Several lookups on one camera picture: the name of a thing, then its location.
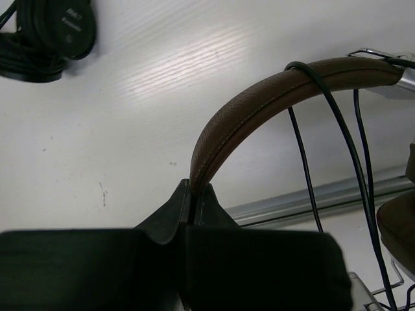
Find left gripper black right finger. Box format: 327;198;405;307
184;186;353;310

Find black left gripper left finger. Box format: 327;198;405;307
1;180;188;310

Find thin black headphone cable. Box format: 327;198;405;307
283;54;415;311

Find brown silver headphones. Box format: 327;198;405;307
189;47;415;311

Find large black wrapped headphones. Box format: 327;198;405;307
1;1;97;84

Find aluminium table rail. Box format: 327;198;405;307
226;166;414;227

